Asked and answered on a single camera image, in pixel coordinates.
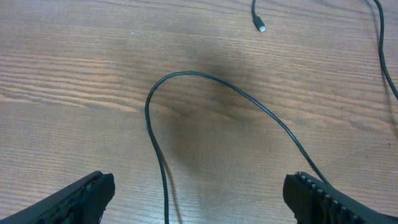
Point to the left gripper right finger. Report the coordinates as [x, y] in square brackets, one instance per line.
[315, 202]

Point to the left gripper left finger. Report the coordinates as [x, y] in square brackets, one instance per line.
[83, 201]

